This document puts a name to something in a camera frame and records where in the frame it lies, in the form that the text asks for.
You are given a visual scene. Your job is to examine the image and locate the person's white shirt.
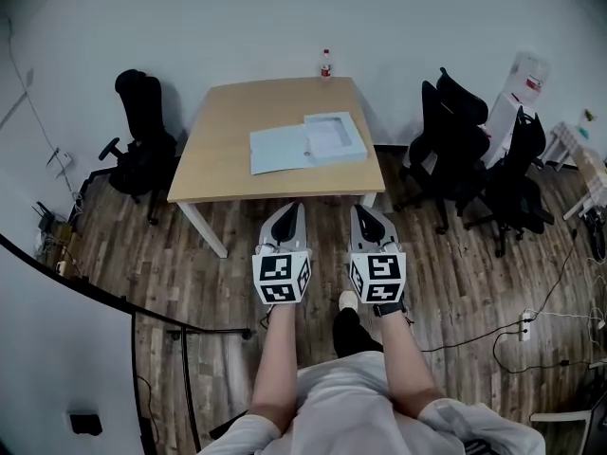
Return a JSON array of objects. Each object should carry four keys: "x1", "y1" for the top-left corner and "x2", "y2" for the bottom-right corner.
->
[{"x1": 196, "y1": 351, "x2": 546, "y2": 455}]

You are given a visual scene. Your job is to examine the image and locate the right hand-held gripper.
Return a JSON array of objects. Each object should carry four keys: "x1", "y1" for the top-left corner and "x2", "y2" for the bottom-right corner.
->
[{"x1": 349, "y1": 203, "x2": 408, "y2": 305}]

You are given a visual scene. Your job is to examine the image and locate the black wristwatch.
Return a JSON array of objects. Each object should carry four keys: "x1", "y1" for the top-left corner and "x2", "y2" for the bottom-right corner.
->
[{"x1": 372, "y1": 300, "x2": 408, "y2": 318}]

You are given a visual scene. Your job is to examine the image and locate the person's right forearm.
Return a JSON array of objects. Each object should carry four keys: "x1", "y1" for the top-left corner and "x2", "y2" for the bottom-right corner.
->
[{"x1": 378, "y1": 308, "x2": 447, "y2": 419}]

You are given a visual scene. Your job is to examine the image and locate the light blue box lid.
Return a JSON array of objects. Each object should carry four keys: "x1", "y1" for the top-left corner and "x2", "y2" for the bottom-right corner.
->
[{"x1": 248, "y1": 111, "x2": 370, "y2": 176}]

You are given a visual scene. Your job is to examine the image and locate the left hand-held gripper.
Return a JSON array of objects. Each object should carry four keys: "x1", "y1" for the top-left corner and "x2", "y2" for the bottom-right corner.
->
[{"x1": 251, "y1": 201, "x2": 313, "y2": 305}]

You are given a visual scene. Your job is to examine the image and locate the small white side table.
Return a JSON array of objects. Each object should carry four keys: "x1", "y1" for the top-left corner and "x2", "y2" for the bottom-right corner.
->
[{"x1": 540, "y1": 120, "x2": 582, "y2": 173}]

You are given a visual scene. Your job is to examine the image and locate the small black box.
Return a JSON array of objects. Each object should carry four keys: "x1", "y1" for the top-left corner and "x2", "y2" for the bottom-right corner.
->
[{"x1": 68, "y1": 410, "x2": 103, "y2": 435}]

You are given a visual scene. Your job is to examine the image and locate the black router with antennas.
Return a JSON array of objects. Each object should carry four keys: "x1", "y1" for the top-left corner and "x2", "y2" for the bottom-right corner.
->
[{"x1": 32, "y1": 200, "x2": 56, "y2": 234}]

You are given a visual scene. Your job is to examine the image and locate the white desk with black frame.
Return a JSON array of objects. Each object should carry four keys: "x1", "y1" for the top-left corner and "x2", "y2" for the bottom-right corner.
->
[{"x1": 0, "y1": 232, "x2": 252, "y2": 455}]

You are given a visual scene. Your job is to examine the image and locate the light wooden desk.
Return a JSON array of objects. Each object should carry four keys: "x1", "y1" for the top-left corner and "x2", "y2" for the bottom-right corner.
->
[{"x1": 562, "y1": 147, "x2": 607, "y2": 221}]

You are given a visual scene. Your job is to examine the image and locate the person's left forearm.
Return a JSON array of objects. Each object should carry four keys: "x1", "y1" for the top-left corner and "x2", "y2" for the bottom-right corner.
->
[{"x1": 248, "y1": 303, "x2": 301, "y2": 433}]

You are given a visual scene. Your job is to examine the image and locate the white wall-mounted device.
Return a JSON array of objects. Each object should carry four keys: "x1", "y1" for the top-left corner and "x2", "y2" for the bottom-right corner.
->
[{"x1": 46, "y1": 147, "x2": 73, "y2": 179}]

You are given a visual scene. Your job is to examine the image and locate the person's black trouser leg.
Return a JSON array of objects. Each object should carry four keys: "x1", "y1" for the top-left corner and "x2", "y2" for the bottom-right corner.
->
[{"x1": 331, "y1": 308, "x2": 384, "y2": 359}]

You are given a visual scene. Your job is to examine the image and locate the white box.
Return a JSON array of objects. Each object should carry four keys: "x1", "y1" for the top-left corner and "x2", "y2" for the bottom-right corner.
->
[{"x1": 481, "y1": 92, "x2": 523, "y2": 170}]

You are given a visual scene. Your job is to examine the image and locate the clear plastic bag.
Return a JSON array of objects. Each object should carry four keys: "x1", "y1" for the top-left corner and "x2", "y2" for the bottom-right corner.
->
[{"x1": 509, "y1": 50, "x2": 551, "y2": 106}]

